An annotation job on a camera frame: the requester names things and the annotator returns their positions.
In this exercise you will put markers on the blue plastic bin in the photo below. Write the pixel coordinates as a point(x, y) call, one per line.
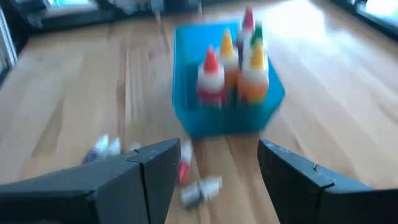
point(217, 121)

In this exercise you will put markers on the black aluminium table frame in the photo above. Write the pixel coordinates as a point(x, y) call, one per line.
point(77, 20)

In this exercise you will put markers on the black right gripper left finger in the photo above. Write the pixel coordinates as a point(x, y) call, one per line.
point(93, 193)

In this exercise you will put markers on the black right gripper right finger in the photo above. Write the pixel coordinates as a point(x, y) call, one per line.
point(311, 199)

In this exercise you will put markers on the small dark blue food coloring bottle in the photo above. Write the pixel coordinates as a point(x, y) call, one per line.
point(96, 151)

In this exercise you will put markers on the small red food coloring bottle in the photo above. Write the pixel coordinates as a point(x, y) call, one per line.
point(184, 171)

